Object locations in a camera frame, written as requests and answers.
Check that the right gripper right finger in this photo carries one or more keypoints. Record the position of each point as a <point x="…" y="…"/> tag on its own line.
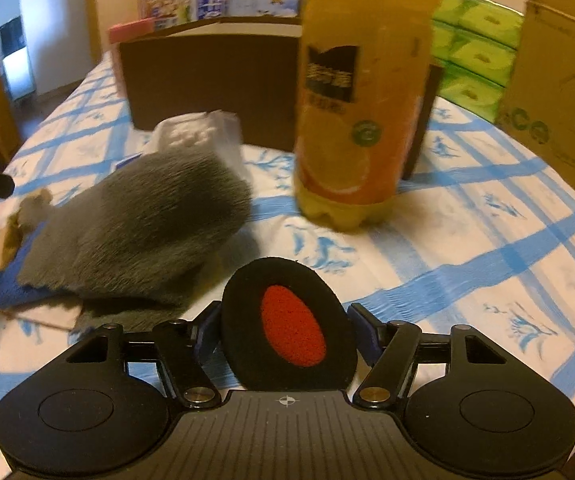
<point x="390" y="350"/>

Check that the beige plush toy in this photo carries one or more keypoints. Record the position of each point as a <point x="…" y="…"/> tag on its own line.
<point x="32" y="211"/>

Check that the black red round pad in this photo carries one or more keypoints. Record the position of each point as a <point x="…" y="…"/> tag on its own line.
<point x="284" y="329"/>

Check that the bag of cotton swabs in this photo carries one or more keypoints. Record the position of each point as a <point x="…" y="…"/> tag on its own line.
<point x="218" y="132"/>

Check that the large cardboard box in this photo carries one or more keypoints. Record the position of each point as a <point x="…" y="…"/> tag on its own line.
<point x="538" y="107"/>

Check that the dark brown open box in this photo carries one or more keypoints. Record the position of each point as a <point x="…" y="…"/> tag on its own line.
<point x="245" y="66"/>

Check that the pink lidded cup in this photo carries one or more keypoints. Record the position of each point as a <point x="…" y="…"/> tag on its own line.
<point x="125" y="32"/>

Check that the orange juice bottle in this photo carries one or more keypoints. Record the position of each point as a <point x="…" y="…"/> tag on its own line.
<point x="362" y="74"/>

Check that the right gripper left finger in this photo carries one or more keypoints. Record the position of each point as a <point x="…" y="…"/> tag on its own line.
<point x="183" y="347"/>

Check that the blue white checked tablecloth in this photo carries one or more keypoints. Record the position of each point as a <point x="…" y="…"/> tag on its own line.
<point x="482" y="234"/>

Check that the grey fluffy towel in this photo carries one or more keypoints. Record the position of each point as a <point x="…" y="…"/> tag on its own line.
<point x="195" y="204"/>

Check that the colourful printed carton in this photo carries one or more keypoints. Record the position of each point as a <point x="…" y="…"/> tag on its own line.
<point x="170" y="13"/>

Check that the white blue milk carton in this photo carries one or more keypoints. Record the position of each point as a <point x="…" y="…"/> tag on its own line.
<point x="255" y="8"/>

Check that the green tissue pack stack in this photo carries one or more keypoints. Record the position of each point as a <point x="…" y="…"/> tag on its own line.
<point x="476" y="42"/>

